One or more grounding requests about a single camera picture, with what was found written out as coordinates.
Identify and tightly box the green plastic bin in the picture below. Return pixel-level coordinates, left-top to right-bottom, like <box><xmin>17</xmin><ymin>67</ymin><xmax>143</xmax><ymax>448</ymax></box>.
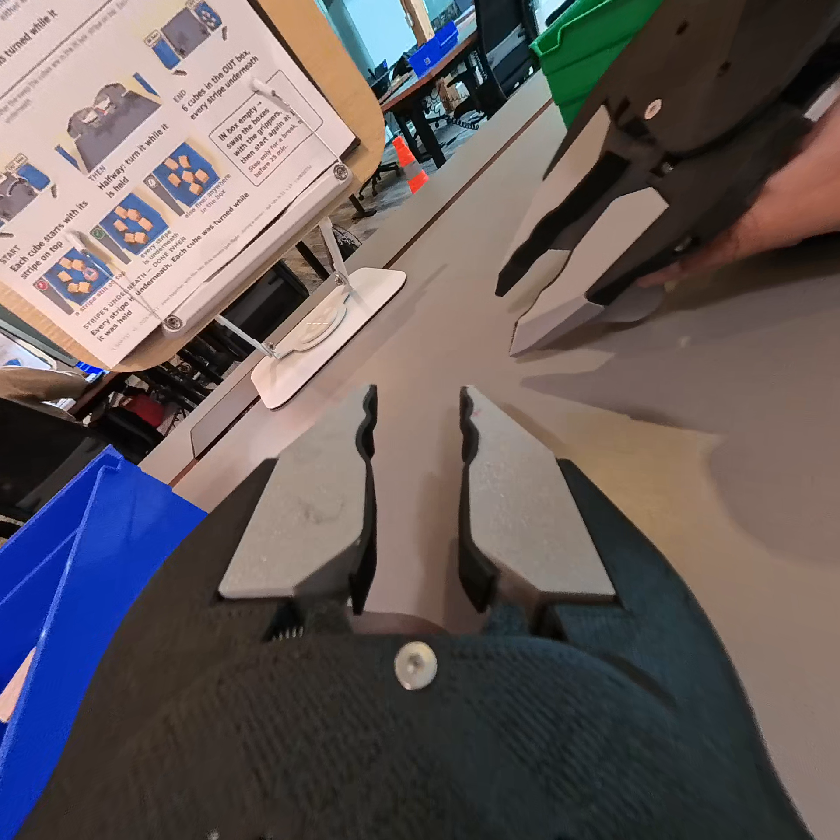
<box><xmin>528</xmin><ymin>0</ymin><xmax>665</xmax><ymax>129</ymax></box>

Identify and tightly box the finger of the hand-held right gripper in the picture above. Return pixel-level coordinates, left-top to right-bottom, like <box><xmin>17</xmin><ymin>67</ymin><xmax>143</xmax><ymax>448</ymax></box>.
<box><xmin>495</xmin><ymin>104</ymin><xmax>634</xmax><ymax>298</ymax></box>
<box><xmin>509</xmin><ymin>185</ymin><xmax>670</xmax><ymax>359</ymax></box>

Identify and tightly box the blue plastic bin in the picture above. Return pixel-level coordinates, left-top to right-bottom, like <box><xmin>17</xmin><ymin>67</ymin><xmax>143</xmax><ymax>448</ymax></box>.
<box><xmin>0</xmin><ymin>446</ymin><xmax>208</xmax><ymax>840</ymax></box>

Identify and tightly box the person's right hand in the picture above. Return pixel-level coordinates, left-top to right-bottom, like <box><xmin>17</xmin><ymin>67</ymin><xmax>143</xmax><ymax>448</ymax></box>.
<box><xmin>638</xmin><ymin>117</ymin><xmax>840</xmax><ymax>288</ymax></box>

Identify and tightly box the printed instruction sheet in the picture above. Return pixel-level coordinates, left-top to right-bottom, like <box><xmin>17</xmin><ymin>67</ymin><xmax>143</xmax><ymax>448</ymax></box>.
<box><xmin>0</xmin><ymin>0</ymin><xmax>358</xmax><ymax>368</ymax></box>

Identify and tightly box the small blue bin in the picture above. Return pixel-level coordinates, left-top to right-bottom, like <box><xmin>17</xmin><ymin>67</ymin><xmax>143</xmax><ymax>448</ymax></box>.
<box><xmin>408</xmin><ymin>21</ymin><xmax>460</xmax><ymax>78</ymax></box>

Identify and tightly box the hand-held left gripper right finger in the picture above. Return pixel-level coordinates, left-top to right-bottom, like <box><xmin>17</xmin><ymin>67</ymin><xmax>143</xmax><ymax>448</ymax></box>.
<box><xmin>457</xmin><ymin>385</ymin><xmax>618</xmax><ymax>622</ymax></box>

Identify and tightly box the white document stand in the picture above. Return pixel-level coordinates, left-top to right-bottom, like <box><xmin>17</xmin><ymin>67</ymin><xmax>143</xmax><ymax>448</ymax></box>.
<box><xmin>161</xmin><ymin>157</ymin><xmax>408</xmax><ymax>411</ymax></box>

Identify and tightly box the wooden office desk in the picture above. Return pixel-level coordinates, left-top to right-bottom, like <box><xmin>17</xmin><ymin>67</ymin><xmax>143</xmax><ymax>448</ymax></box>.
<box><xmin>377</xmin><ymin>33</ymin><xmax>480</xmax><ymax>217</ymax></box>

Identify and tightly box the black office chair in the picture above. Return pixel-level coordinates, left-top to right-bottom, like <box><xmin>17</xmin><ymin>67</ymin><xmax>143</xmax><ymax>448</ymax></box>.
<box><xmin>471</xmin><ymin>0</ymin><xmax>540</xmax><ymax>118</ymax></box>

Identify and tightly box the orange traffic cone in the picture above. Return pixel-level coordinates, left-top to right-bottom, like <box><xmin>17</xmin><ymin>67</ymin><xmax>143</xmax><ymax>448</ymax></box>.
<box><xmin>392</xmin><ymin>136</ymin><xmax>430</xmax><ymax>196</ymax></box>

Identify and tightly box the wooden cube with blue stripe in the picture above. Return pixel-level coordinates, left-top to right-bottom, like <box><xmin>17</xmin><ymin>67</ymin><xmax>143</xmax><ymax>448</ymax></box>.
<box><xmin>0</xmin><ymin>646</ymin><xmax>37</xmax><ymax>723</ymax></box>

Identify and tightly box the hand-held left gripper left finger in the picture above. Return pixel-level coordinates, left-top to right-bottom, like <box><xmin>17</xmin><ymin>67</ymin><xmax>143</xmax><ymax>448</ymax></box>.
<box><xmin>217</xmin><ymin>385</ymin><xmax>379</xmax><ymax>616</ymax></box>

